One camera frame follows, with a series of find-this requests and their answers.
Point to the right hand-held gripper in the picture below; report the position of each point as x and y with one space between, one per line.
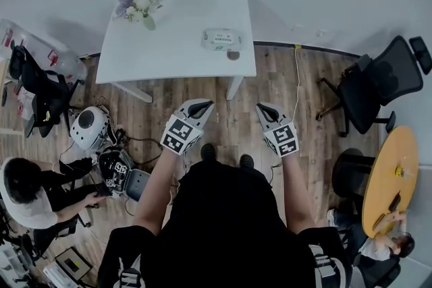
283 140

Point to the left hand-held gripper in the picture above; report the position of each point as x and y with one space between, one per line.
180 133

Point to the white wet wipe pack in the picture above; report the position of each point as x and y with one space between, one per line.
207 44

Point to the person's left forearm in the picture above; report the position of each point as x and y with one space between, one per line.
158 185

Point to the person's right forearm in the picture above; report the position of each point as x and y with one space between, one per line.
298 195

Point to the black fabric storage box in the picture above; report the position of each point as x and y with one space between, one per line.
135 182

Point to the white table leg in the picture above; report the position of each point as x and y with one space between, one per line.
135 91
234 87

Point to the person's black left shoe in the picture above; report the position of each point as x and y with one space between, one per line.
208 151

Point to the person's black shoe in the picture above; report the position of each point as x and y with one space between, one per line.
246 161
208 151

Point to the person's black right shoe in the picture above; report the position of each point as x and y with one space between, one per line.
246 161

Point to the brown round coaster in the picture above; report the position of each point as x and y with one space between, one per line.
233 55

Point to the pale green vase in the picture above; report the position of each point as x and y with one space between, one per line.
149 23

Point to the black round stool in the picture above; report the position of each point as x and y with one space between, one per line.
351 175

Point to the spare hand-held gripper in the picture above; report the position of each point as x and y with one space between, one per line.
116 173

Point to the white round helmet case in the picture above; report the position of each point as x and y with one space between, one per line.
86 128

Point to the white and purple flower bouquet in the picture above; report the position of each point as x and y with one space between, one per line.
135 5

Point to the person's black clothed torso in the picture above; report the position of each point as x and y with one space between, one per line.
222 229

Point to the round wooden table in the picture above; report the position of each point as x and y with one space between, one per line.
388 185

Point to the small yellow object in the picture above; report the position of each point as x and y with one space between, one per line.
399 172

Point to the clear plastic bag red print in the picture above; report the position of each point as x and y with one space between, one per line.
64 60

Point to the black flat object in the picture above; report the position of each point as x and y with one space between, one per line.
394 202

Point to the tan flat object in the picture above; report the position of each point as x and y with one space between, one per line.
378 222

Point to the black swivel chair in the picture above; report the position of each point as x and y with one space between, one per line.
57 234

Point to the black framed tray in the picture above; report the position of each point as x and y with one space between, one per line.
72 264

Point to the pile of black equipment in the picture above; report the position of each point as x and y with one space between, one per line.
17 246

